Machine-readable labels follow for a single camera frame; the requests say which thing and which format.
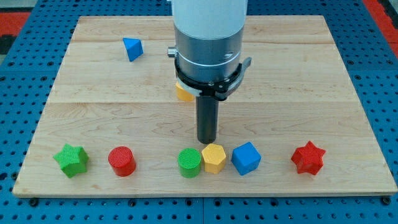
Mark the red cylinder block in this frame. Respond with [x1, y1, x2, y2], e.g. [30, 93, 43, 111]
[108, 146, 137, 177]

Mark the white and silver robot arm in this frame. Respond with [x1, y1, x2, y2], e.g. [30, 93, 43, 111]
[171, 0, 248, 83]

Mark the green cylinder block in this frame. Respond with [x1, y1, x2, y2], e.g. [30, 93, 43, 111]
[177, 148, 201, 178]

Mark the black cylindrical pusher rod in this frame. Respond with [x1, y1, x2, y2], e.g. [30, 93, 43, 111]
[196, 96, 218, 144]

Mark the blue triangle block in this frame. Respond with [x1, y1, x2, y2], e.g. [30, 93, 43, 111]
[123, 37, 144, 62]

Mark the yellow heart block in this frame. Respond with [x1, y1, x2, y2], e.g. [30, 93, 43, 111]
[175, 82, 195, 102]

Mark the green star block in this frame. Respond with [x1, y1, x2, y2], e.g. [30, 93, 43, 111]
[53, 144, 89, 178]

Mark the wooden board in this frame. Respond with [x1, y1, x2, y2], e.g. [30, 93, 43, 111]
[12, 16, 397, 198]

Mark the blue cube block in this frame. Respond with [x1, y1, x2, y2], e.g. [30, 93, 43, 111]
[231, 142, 262, 175]

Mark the red star block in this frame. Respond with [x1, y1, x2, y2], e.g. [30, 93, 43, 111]
[291, 141, 326, 175]

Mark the yellow hexagon block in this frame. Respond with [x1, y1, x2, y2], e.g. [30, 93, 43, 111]
[201, 144, 226, 174]

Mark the black clamp ring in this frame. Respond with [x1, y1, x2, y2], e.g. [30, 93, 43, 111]
[174, 57, 252, 102]

